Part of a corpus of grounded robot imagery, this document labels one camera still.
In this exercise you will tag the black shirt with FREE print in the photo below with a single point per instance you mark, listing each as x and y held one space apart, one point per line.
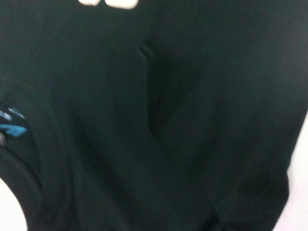
168 120

